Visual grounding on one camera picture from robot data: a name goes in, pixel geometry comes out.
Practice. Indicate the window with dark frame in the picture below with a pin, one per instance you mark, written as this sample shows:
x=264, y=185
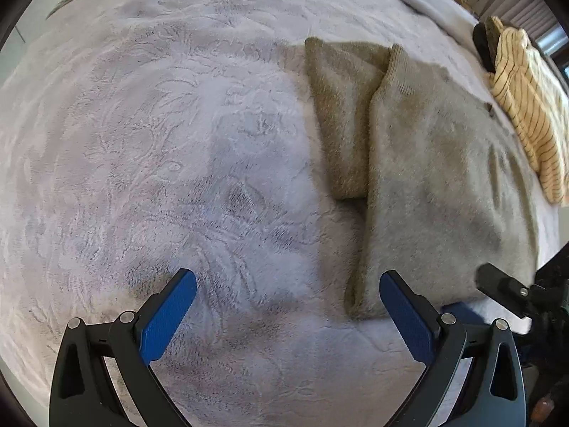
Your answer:
x=554, y=43

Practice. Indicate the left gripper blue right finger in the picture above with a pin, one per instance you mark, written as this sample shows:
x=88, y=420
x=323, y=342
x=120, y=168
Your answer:
x=493, y=393

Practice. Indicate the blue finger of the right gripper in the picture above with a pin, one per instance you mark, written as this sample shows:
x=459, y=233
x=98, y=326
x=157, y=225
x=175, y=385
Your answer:
x=504, y=298

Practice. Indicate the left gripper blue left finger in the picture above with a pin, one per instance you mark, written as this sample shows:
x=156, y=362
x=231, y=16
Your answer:
x=82, y=392

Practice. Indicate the taupe knit sweater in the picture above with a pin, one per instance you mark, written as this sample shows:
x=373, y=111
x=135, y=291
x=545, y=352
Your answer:
x=445, y=185

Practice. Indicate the lavender plush bed blanket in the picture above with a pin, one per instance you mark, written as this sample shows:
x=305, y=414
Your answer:
x=139, y=137

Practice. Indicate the cream striped garment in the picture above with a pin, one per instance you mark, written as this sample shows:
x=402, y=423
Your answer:
x=531, y=95

